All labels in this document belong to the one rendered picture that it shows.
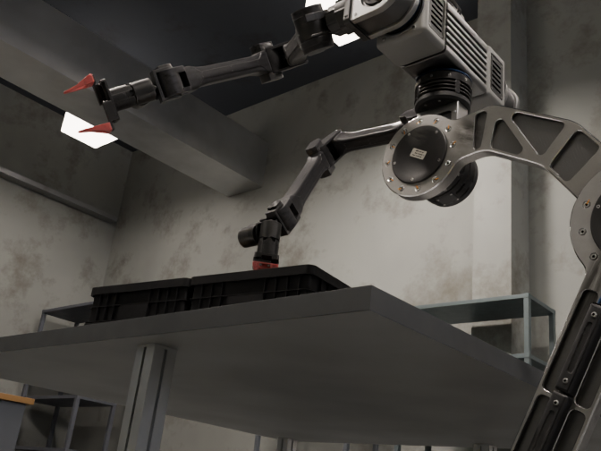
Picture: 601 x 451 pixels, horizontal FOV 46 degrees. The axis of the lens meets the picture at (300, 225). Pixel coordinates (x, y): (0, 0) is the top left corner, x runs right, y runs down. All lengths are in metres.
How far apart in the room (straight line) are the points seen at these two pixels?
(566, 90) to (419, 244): 1.68
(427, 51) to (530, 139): 0.35
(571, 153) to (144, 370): 0.93
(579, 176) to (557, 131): 0.12
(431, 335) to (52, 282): 8.04
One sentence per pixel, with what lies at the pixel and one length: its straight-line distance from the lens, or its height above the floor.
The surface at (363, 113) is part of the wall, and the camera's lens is 7.11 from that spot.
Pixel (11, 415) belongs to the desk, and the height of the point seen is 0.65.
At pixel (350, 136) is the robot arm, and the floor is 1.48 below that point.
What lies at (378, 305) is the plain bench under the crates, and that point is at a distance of 1.07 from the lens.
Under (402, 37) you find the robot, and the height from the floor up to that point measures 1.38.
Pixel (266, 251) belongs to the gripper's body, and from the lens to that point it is 1.87.
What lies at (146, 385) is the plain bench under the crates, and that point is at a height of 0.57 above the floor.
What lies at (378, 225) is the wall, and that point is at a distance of 6.38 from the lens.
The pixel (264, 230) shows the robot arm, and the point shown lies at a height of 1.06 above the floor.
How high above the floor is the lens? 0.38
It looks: 22 degrees up
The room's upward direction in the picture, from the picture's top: 7 degrees clockwise
